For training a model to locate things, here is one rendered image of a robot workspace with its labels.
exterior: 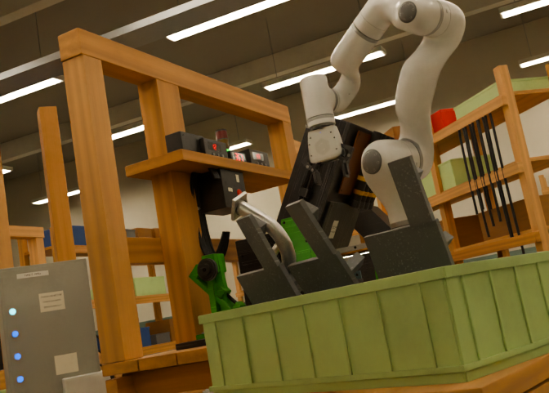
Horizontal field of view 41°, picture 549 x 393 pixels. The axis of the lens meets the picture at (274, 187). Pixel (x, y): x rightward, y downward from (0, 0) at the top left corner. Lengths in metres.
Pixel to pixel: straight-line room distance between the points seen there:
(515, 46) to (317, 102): 9.84
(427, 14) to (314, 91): 0.46
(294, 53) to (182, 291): 8.13
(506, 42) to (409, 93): 10.03
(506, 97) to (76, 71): 3.33
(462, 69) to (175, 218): 9.65
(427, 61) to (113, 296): 1.14
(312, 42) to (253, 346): 9.16
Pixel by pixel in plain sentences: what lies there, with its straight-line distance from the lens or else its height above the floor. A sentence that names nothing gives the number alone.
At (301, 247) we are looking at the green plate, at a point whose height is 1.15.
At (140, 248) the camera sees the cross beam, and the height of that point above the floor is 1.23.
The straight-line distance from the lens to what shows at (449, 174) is 5.82.
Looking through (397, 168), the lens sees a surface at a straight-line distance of 1.27.
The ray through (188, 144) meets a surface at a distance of 2.63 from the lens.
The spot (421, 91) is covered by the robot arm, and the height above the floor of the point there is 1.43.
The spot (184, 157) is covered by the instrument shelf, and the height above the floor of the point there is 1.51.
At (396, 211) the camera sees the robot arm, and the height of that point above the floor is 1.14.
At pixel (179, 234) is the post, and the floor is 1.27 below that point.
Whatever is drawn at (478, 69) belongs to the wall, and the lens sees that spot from 11.90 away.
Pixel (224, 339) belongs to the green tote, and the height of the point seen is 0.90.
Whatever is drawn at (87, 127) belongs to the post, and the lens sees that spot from 2.36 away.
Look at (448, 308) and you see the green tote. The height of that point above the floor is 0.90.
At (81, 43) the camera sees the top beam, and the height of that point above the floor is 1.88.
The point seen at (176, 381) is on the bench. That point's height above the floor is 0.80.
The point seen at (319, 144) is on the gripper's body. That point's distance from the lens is 2.16.
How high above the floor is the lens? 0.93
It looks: 10 degrees up
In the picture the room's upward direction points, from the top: 10 degrees counter-clockwise
